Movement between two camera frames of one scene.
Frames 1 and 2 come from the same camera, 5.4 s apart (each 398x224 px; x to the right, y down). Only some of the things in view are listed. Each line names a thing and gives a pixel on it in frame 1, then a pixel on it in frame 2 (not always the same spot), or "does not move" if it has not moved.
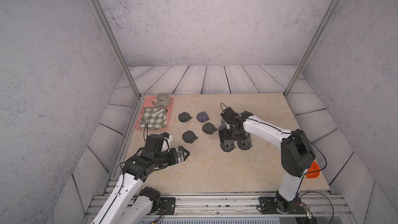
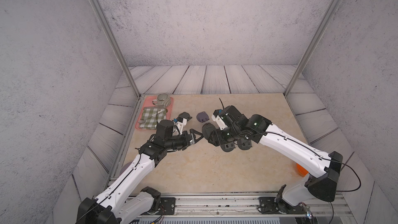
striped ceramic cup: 162,100 does not move
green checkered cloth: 154,117 does not move
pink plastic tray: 147,102 does not move
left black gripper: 174,158 → 186,142
